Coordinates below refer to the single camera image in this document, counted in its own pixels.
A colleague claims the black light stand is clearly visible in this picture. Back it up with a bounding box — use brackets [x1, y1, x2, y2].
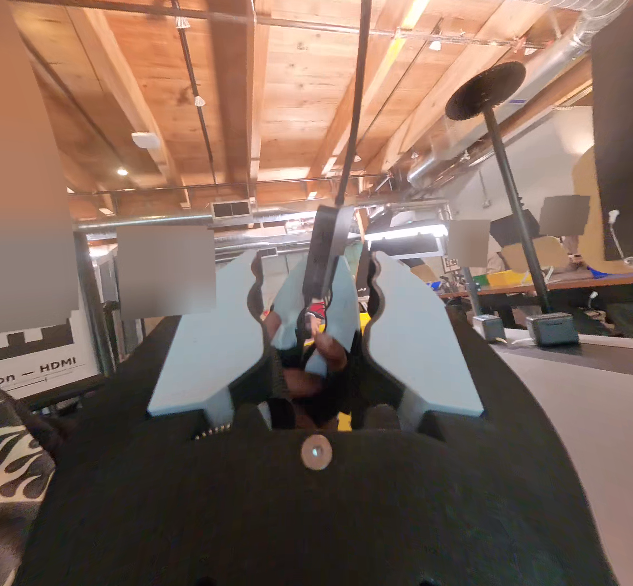
[462, 267, 483, 321]

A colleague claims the softbox studio light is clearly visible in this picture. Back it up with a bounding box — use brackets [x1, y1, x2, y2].
[366, 222, 448, 258]

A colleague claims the black flame printed cloth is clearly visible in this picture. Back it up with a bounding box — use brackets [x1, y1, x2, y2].
[0, 388, 60, 503]

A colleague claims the wooden workbench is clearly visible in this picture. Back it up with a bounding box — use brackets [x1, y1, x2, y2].
[437, 274, 633, 300]

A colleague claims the grey box device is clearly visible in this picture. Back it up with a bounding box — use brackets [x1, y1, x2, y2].
[526, 312, 579, 347]
[472, 314, 506, 342]

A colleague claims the black braided hub cable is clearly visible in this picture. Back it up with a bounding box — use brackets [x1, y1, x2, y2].
[335, 0, 375, 207]

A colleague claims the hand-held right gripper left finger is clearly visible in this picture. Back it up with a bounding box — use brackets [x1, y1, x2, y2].
[147, 250, 272, 429]

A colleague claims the grey hdmi hub box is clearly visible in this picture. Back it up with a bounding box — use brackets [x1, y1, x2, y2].
[302, 205, 355, 300]

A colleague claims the black framed tag sign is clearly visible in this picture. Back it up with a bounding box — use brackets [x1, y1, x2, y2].
[0, 316, 102, 401]

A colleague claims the black pole stand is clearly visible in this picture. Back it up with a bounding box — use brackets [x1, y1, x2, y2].
[445, 61, 552, 314]

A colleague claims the silver ceiling duct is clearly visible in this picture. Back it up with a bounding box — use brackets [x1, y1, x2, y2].
[406, 148, 475, 191]

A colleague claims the white air vent grille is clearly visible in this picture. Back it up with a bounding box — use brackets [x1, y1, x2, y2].
[210, 199, 253, 221]

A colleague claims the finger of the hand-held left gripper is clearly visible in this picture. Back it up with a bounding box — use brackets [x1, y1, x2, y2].
[271, 256, 311, 352]
[325, 256, 360, 353]

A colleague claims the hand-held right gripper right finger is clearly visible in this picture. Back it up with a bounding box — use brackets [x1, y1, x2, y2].
[362, 251, 485, 432]

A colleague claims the person's left hand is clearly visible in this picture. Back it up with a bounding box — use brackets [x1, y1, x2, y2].
[283, 331, 348, 398]

